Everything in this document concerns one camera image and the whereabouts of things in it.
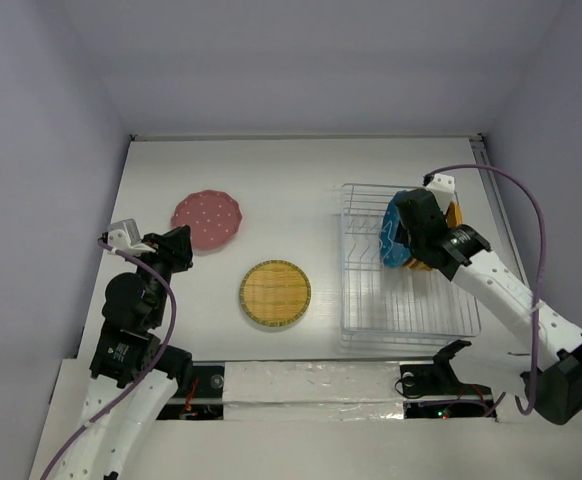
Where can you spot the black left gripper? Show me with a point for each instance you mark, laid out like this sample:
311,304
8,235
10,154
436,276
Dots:
174,245

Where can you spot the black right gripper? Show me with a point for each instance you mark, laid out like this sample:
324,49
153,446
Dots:
418,220

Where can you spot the blue polka dot plate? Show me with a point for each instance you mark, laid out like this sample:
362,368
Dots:
393,254

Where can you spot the pink polka dot plate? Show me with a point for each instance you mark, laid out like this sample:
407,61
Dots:
214,218

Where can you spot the round woven bamboo plate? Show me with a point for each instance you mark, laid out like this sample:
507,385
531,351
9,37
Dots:
275,293

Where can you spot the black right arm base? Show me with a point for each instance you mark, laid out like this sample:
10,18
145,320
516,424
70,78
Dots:
436,377

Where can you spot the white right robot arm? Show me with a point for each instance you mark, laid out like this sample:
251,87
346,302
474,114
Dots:
551,378

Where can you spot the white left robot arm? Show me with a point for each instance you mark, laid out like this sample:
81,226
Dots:
133,372

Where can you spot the white foam front strip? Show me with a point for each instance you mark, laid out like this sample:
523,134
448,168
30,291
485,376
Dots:
311,391

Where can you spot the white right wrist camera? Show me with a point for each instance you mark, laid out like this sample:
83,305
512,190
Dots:
443,188

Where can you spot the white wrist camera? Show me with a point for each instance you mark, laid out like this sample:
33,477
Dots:
124,236
443,188

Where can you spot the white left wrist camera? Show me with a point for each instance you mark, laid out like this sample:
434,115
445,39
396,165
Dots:
124,236

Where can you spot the white wire dish rack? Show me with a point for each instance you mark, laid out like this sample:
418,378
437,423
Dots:
393,307

